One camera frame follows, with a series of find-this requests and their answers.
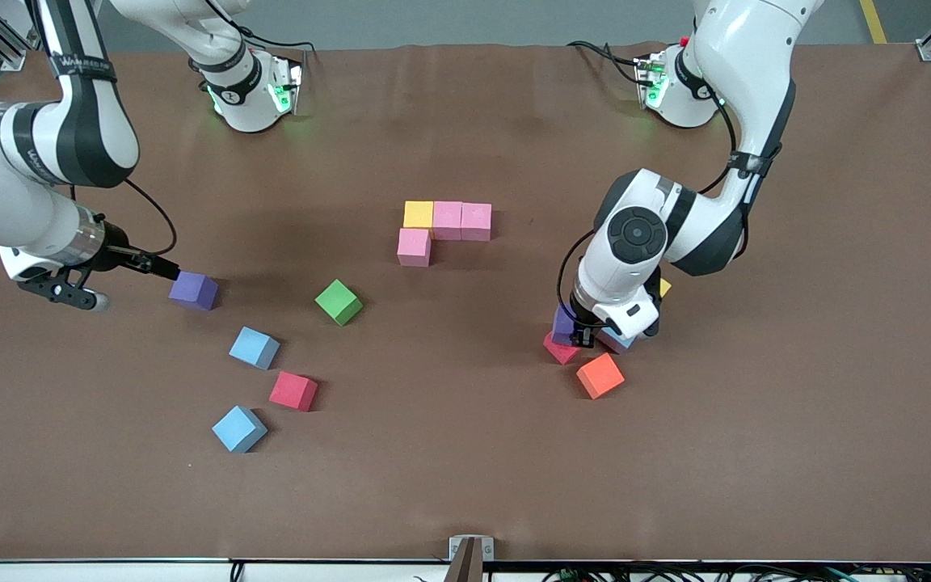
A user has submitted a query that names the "black right arm gripper cable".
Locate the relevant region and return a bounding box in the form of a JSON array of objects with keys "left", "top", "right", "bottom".
[{"left": 25, "top": 0, "right": 179, "bottom": 259}]

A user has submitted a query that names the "black left arm base cable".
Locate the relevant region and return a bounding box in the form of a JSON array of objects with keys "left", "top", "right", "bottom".
[{"left": 567, "top": 40, "right": 644, "bottom": 90}]

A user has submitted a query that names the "pink foam cube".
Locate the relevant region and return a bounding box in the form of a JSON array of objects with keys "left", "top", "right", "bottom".
[
  {"left": 432, "top": 200, "right": 464, "bottom": 242},
  {"left": 397, "top": 228, "right": 432, "bottom": 268},
  {"left": 461, "top": 202, "right": 493, "bottom": 243}
]

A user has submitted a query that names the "purple foam cube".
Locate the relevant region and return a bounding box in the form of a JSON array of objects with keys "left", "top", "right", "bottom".
[
  {"left": 169, "top": 271, "right": 219, "bottom": 312},
  {"left": 552, "top": 306, "right": 579, "bottom": 347}
]

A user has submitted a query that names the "brown table cover sheet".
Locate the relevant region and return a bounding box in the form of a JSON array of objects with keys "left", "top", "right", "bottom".
[{"left": 0, "top": 42, "right": 931, "bottom": 564}]

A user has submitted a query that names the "black right arm base cable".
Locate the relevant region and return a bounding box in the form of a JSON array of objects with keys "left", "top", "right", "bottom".
[{"left": 235, "top": 23, "right": 319, "bottom": 59}]

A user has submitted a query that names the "black arm gripper cable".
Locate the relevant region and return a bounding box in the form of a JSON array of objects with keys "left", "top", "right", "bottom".
[
  {"left": 556, "top": 81, "right": 761, "bottom": 326},
  {"left": 25, "top": 0, "right": 179, "bottom": 259}
]

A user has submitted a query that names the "red foam cube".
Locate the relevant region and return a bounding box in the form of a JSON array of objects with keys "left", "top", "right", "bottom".
[
  {"left": 543, "top": 333, "right": 583, "bottom": 365},
  {"left": 268, "top": 371, "right": 319, "bottom": 413}
]

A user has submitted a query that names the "green foam cube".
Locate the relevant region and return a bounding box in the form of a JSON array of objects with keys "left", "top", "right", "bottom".
[{"left": 314, "top": 279, "right": 364, "bottom": 327}]

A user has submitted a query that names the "black left arm gripper cable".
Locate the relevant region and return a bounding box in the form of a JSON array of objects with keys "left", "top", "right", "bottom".
[{"left": 556, "top": 81, "right": 761, "bottom": 326}]

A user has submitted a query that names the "orange foam cube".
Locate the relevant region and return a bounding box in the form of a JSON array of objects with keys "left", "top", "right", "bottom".
[{"left": 576, "top": 352, "right": 626, "bottom": 401}]

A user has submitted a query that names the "white table edge rail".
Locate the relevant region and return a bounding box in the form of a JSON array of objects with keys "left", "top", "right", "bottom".
[{"left": 0, "top": 559, "right": 931, "bottom": 582}]

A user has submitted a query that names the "black arm base cable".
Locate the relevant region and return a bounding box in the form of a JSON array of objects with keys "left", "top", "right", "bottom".
[
  {"left": 235, "top": 23, "right": 319, "bottom": 59},
  {"left": 567, "top": 40, "right": 644, "bottom": 90}
]

